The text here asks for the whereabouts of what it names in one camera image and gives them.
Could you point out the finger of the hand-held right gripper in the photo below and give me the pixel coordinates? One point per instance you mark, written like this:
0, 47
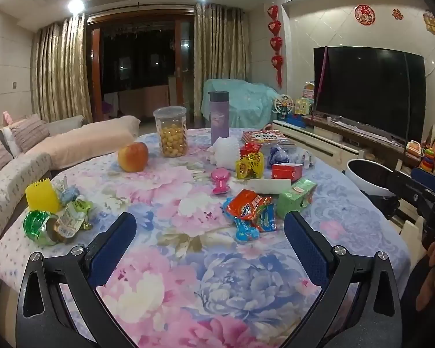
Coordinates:
429, 180
406, 188

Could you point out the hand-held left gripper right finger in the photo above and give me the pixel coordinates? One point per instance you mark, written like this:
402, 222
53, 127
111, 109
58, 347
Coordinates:
308, 250

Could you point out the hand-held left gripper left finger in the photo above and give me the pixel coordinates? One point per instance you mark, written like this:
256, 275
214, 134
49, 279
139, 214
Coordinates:
112, 246

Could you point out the white trash bin black bag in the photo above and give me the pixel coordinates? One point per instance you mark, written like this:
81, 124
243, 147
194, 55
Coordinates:
364, 185

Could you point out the green white snack wrapper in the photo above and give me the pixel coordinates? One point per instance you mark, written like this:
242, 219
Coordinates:
74, 215

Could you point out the green carton box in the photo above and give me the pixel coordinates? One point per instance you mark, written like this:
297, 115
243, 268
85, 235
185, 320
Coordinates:
295, 197

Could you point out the blue snack packet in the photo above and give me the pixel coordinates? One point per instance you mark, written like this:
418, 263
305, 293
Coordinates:
248, 230

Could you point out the blue white candy wrapper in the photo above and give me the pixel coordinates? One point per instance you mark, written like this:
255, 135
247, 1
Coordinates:
67, 194

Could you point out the white rectangular eraser block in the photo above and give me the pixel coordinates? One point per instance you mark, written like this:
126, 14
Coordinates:
268, 185

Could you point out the orange snack packet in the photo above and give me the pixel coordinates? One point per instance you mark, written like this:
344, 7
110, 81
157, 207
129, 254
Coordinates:
246, 203

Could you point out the small red box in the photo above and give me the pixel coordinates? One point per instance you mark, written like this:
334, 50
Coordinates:
286, 172

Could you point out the yellow serrated plastic piece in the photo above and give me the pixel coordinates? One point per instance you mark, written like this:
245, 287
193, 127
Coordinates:
41, 197

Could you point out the clear plastic wrapper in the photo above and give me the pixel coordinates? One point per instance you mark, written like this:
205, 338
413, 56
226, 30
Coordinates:
301, 159

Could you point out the blue plastic wrapper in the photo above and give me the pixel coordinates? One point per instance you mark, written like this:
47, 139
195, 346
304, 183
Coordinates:
278, 156

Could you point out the yellow snack packet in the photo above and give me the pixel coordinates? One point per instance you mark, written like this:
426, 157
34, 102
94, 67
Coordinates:
250, 166

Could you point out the pink plastic toy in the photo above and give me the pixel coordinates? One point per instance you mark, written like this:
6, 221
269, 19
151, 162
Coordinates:
220, 181

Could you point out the red snack packet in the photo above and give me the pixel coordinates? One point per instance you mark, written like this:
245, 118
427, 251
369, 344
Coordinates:
250, 149

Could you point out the white plastic stool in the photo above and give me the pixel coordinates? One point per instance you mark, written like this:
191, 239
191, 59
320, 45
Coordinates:
409, 232

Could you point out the orange food box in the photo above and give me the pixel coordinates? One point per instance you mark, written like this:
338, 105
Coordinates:
414, 148

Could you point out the floral tablecloth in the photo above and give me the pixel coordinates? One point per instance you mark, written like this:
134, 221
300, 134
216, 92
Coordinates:
188, 246

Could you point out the red yellow apple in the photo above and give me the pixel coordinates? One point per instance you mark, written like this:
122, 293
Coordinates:
132, 156

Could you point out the black flat television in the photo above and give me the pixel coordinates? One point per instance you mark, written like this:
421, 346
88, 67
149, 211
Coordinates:
369, 90

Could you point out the white television cabinet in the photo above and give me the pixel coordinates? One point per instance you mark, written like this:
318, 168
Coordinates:
311, 141

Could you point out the peach long cushion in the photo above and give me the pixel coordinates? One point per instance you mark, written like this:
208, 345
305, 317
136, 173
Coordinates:
83, 141

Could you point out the white patterned sofa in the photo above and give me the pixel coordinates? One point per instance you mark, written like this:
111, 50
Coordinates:
7, 188

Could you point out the colourful flat book box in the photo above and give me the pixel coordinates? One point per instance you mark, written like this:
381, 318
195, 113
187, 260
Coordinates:
264, 137

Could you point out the clear jar of snack balls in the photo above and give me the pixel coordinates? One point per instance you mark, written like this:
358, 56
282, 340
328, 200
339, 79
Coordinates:
172, 137

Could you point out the colourful toy house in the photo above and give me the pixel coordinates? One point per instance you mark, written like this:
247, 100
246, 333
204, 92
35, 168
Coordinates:
302, 107

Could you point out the pink stick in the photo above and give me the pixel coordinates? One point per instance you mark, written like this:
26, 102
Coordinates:
322, 79

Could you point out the pastel plastic toy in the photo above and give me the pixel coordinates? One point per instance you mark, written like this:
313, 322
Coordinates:
309, 90

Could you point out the ferris wheel toy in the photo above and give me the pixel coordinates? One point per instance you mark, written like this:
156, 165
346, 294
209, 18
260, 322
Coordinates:
282, 107

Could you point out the purple thermos bottle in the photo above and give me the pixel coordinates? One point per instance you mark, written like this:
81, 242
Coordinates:
219, 119

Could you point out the teal cloth covered furniture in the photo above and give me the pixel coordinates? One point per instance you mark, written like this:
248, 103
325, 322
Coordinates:
246, 101

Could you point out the pink plush toy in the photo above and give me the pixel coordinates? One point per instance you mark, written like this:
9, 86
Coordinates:
8, 118

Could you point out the small red paper character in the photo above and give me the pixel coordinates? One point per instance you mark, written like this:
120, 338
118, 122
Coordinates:
397, 13

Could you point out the round red paper cutout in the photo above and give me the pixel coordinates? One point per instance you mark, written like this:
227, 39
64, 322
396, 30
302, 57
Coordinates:
364, 14

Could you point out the golden patterned curtain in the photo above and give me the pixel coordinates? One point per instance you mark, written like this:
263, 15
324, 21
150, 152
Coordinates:
221, 50
58, 72

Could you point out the wooden framed glass door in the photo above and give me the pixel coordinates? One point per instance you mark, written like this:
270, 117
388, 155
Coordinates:
137, 58

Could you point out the red heart hanging decoration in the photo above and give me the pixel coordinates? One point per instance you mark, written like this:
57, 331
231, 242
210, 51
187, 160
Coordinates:
275, 43

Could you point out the gold red wall decoration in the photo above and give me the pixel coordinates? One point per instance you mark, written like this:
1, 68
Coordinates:
432, 23

